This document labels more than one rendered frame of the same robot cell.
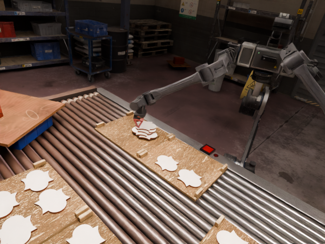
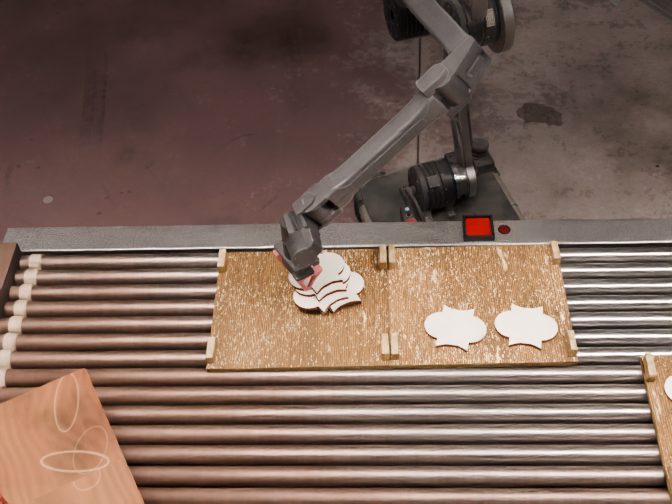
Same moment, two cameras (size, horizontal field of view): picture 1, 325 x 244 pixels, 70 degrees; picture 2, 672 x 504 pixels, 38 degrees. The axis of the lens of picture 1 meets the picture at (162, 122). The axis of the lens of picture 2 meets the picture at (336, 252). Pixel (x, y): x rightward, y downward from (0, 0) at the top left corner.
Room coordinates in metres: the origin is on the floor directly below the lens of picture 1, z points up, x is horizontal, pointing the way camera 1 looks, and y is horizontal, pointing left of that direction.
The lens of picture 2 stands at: (0.04, 0.88, 2.70)
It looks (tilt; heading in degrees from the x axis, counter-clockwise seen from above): 48 degrees down; 327
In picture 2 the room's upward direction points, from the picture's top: 5 degrees counter-clockwise
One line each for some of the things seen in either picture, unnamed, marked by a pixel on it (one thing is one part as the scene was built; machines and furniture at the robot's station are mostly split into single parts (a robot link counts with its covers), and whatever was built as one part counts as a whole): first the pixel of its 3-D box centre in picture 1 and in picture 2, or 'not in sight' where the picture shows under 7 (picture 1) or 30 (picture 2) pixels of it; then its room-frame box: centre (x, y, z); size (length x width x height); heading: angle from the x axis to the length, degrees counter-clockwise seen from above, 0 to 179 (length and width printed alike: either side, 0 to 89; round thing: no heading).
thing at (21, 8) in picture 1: (32, 6); not in sight; (4.79, 2.81, 1.16); 0.60 x 0.40 x 0.15; 143
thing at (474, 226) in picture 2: (207, 149); (478, 228); (1.23, -0.32, 0.92); 0.06 x 0.06 x 0.01; 52
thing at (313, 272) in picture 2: (139, 120); (303, 273); (1.31, 0.15, 1.03); 0.07 x 0.07 x 0.09; 86
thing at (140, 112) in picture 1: (140, 109); (295, 246); (1.33, 0.15, 1.10); 0.10 x 0.07 x 0.07; 177
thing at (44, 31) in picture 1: (46, 28); not in sight; (4.96, 2.66, 0.76); 0.50 x 0.36 x 0.24; 146
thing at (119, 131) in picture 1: (134, 133); (300, 307); (1.30, 0.18, 0.93); 0.41 x 0.35 x 0.02; 53
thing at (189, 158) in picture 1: (182, 163); (477, 303); (1.05, -0.15, 0.93); 0.41 x 0.35 x 0.02; 53
